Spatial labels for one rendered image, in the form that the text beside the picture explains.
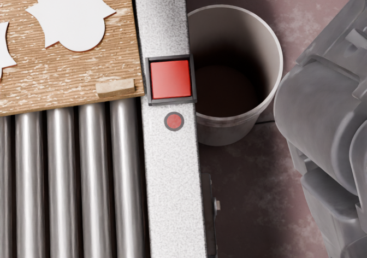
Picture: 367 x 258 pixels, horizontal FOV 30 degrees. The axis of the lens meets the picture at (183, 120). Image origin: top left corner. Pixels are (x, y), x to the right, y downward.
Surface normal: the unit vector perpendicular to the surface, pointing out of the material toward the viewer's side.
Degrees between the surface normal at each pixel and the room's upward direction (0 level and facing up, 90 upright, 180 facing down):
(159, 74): 0
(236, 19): 87
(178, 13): 0
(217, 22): 87
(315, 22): 0
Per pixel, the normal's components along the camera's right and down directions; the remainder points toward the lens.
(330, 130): -0.91, -0.21
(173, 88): -0.02, -0.26
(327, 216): -0.91, 0.39
